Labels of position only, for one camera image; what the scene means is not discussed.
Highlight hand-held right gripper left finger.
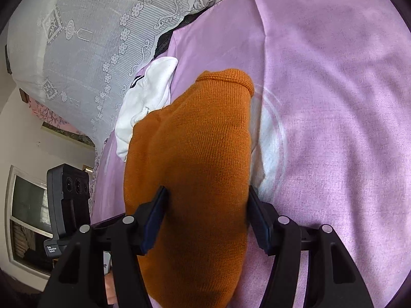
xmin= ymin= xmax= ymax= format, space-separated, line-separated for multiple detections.
xmin=39 ymin=185 xmax=168 ymax=308

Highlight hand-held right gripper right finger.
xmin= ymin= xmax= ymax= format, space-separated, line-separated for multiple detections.
xmin=248 ymin=185 xmax=375 ymax=308

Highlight orange knit sweater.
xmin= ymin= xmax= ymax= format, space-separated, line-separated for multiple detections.
xmin=124 ymin=68 xmax=256 ymax=308

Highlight purple floral bed cover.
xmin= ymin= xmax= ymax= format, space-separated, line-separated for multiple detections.
xmin=84 ymin=154 xmax=104 ymax=219

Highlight window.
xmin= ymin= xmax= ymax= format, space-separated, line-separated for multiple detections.
xmin=6 ymin=165 xmax=56 ymax=276

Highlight pink floral cloth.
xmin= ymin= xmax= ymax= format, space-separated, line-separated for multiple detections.
xmin=27 ymin=98 xmax=82 ymax=135

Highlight white garment with striped cuff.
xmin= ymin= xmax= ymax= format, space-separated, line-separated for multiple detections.
xmin=115 ymin=57 xmax=179 ymax=163

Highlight purple bed sheet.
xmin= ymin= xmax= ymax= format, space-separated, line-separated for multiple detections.
xmin=90 ymin=0 xmax=411 ymax=308

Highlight white lace cloth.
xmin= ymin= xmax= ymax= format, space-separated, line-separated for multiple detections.
xmin=6 ymin=0 xmax=227 ymax=150

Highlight black garment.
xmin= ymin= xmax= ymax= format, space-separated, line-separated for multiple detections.
xmin=153 ymin=14 xmax=196 ymax=62

